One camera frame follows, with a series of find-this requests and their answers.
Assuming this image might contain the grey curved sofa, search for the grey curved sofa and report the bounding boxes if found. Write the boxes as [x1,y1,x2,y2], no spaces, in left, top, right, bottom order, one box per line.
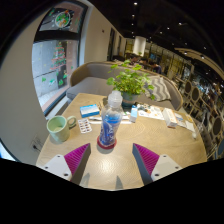
[65,60,184,111]

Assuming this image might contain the person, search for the person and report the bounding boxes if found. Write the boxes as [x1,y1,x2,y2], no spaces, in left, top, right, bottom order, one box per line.
[148,59,163,74]
[129,55,141,66]

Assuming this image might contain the clear blue-label water bottle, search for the clear blue-label water bottle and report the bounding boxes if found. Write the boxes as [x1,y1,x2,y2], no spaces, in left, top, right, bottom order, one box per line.
[98,90,124,148]

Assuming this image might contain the blue and white box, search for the blue and white box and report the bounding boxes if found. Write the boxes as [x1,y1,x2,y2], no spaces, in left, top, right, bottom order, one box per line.
[79,103,101,118]

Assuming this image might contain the grey zigzag cushion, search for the grey zigzag cushion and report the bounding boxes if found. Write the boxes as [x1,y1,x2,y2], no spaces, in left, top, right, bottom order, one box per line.
[143,75,172,103]

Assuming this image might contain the white pen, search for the white pen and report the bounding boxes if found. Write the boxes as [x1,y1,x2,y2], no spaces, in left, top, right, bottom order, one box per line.
[88,115,133,125]

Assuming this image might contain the green potted plant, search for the green potted plant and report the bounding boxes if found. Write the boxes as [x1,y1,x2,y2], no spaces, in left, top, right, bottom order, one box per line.
[106,59,156,108]

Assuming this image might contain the window with christmas decals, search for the window with christmas decals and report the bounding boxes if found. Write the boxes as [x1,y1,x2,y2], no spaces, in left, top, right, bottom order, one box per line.
[31,1,88,114]

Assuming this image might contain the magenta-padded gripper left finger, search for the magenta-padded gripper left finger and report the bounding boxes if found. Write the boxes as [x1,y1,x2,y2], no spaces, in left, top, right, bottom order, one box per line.
[42,142,92,185]

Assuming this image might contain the white wall power outlet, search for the white wall power outlet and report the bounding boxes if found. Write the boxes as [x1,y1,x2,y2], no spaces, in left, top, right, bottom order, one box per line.
[30,136,43,151]

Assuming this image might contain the ceiling spot lights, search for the ceiling spot lights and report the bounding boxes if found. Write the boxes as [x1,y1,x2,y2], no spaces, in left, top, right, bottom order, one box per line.
[129,0,208,61]

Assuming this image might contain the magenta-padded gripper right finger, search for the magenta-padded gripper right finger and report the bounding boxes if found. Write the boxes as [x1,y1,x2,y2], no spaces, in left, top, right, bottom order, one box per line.
[132,143,184,186]

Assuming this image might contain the small white-blue carton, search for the small white-blue carton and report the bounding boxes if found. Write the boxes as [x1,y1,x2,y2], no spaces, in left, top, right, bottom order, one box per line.
[129,104,139,123]

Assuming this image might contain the white round column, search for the white round column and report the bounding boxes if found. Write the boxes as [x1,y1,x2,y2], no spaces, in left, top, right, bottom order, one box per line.
[132,35,147,57]

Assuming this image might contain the white cardboard box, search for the white cardboard box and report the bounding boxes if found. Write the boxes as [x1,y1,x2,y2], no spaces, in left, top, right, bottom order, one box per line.
[162,107,179,129]

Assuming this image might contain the group of round-back chairs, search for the group of round-back chairs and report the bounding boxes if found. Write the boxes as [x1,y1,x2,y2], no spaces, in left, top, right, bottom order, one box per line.
[179,78,224,158]

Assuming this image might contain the flat round red coaster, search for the flat round red coaster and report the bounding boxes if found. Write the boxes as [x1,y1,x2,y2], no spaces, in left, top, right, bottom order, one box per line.
[96,134,118,150]

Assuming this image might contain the pill blister pack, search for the pill blister pack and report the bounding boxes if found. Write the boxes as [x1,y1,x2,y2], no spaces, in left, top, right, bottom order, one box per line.
[77,118,93,135]

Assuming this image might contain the light green mug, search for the light green mug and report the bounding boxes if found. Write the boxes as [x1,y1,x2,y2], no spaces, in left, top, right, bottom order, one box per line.
[46,114,78,144]

